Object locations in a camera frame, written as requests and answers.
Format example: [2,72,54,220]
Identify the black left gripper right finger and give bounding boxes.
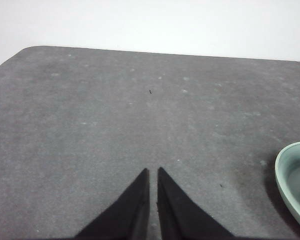
[156,166,236,240]

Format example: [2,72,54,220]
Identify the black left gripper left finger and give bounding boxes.
[74,167,151,240]

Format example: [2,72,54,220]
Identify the green plate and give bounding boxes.
[274,140,300,236]

